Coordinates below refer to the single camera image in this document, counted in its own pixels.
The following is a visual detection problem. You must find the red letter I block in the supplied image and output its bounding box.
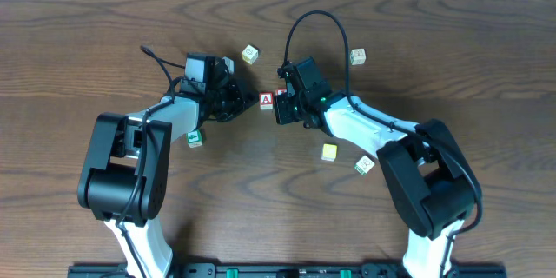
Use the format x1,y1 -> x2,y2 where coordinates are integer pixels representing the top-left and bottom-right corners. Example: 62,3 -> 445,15
275,89 -> 288,96

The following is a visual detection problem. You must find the red letter A block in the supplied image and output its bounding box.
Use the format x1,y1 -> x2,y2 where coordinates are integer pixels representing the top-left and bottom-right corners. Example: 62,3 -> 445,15
259,92 -> 274,110

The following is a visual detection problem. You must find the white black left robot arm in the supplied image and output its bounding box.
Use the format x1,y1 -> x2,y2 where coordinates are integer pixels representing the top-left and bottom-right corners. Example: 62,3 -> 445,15
68,53 -> 256,277

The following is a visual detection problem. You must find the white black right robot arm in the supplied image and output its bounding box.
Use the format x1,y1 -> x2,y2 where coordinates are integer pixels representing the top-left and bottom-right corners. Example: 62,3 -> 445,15
275,58 -> 483,277

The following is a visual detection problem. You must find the green picture wooden block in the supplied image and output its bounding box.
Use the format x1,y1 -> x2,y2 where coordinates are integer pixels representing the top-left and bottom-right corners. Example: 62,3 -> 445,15
186,129 -> 203,148

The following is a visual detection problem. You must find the yellow O wooden block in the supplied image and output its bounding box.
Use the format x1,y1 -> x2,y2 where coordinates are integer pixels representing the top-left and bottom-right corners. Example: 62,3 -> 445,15
241,44 -> 259,65

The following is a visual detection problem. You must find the plain picture wooden block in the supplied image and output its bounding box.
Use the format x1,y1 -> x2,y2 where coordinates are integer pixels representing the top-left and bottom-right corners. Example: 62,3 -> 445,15
350,49 -> 367,66

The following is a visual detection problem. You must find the green R wooden block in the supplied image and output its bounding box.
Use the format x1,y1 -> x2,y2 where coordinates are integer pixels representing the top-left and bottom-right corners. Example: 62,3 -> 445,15
354,156 -> 375,175

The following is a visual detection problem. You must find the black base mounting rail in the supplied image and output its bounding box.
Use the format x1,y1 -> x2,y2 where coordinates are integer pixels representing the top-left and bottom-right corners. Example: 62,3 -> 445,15
67,262 -> 507,278

